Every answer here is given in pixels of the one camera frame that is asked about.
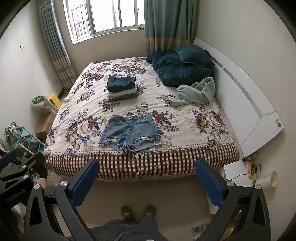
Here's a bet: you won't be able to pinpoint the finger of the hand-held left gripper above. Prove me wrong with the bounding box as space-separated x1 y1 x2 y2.
0 162 35 186
0 149 18 171

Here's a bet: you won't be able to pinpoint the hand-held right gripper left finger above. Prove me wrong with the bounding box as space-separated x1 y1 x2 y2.
23 158 100 241

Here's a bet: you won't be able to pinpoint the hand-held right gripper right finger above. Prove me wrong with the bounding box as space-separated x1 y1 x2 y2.
195 158 271 241

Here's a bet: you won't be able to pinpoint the light blue denim shorts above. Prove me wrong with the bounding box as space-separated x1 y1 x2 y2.
99 115 162 154

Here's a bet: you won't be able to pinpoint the folded white pants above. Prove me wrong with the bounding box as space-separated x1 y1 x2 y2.
109 87 138 99

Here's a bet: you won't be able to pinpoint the teal shelf rack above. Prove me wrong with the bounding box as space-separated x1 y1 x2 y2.
5 123 45 159

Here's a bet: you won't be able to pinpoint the small cardboard box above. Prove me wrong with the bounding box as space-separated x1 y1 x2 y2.
35 178 55 188

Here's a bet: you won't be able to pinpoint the white nightstand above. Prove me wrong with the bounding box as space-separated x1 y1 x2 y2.
223 161 257 181

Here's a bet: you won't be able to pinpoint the orange power strip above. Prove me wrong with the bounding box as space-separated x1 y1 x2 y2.
243 158 260 179

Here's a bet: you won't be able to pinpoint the clear plastic packet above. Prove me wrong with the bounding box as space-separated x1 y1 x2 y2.
191 224 210 237

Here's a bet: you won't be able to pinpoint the brown fuzzy slipper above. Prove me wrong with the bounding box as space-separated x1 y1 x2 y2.
121 205 133 219
144 205 157 217

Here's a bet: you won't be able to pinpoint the brown cardboard box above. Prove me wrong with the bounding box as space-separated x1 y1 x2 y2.
36 111 57 139

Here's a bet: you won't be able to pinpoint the cream tape roll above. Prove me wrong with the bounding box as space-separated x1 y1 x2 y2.
259 171 278 189

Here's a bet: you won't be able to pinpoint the clear plastic bag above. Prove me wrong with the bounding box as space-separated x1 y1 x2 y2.
32 96 58 114

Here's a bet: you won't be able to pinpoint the person's grey fuzzy pant legs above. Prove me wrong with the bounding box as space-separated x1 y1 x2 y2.
89 215 160 241

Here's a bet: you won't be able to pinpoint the bed with floral sheet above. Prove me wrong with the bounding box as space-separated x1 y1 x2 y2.
43 57 238 180

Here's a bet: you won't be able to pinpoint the yellow box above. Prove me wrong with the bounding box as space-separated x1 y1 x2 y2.
46 93 62 108

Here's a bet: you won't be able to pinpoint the light green hoodie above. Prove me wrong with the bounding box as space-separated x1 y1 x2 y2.
172 77 216 107

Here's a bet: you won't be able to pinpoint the white bed headboard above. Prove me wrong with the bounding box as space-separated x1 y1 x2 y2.
193 37 285 158

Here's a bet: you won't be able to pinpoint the folded dark blue jeans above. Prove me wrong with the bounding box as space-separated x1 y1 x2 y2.
107 76 136 92

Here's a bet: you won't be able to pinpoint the dark teal duvet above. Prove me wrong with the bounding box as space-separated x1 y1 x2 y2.
146 50 214 87

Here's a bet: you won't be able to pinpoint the teal checked curtain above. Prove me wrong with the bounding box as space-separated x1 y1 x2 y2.
144 0 199 55
37 0 77 90

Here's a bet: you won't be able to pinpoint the dark teal pillow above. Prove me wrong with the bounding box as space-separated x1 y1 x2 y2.
173 44 215 67

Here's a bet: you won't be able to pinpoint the window with white frame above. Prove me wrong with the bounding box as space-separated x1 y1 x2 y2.
62 0 146 44

